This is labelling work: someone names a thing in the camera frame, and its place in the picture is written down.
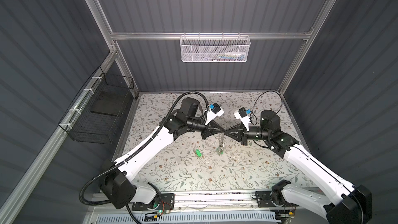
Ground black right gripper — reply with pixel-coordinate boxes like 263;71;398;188
223;123;269;146

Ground green key tag with key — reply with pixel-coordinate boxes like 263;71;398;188
195;149;202;158

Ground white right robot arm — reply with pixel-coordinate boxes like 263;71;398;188
224;107;373;224

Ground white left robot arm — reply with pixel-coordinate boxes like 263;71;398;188
99;97;224;209

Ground items in white basket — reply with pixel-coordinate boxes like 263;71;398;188
204;51;247;62

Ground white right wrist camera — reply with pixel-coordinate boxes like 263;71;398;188
234;107;251;131

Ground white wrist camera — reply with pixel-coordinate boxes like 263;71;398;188
205;103;224;125
234;107;251;131

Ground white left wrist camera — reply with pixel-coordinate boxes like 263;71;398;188
205;103;224;125

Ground thin black camera cable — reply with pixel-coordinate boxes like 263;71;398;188
248;90;284;125

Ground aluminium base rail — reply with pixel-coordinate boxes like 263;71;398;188
93;188;324;214

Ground white wire mesh basket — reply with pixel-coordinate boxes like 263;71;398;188
179;38;251;63

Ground white slotted cable duct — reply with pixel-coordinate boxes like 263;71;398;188
94;211;282;224

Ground black wire basket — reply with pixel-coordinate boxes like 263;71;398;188
67;73;134;145

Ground horizontal aluminium frame bar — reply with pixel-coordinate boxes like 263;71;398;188
110;32;312;40

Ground black corrugated cable conduit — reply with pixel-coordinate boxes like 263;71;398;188
78;91;209;206

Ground aluminium frame corner post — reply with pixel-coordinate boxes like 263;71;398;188
278;0;337;95

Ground left aluminium frame post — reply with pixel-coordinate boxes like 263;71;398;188
85;0;139;96

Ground left side aluminium rail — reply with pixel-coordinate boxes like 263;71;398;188
1;48;117;224

